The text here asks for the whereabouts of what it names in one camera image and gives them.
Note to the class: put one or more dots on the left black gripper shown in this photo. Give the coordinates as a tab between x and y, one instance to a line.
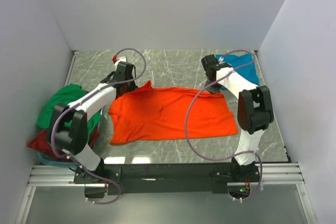
133	86

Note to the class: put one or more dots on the green t-shirt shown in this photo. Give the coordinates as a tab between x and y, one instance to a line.
65	95

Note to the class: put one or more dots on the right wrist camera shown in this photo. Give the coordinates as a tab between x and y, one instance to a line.
221	61

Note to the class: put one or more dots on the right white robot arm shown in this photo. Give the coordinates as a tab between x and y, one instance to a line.
254	113

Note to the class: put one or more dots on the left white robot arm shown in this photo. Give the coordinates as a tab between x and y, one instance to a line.
102	95

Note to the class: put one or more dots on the orange t-shirt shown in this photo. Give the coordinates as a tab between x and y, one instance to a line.
170	113

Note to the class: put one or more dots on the folded blue t-shirt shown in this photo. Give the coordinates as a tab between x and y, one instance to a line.
248	72

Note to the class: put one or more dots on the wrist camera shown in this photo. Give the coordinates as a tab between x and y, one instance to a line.
116	59
221	61

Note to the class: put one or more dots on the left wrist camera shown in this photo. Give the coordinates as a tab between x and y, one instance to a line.
116	59

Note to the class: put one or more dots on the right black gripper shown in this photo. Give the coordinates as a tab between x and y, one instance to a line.
214	89

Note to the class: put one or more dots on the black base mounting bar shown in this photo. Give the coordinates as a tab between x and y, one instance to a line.
164	178

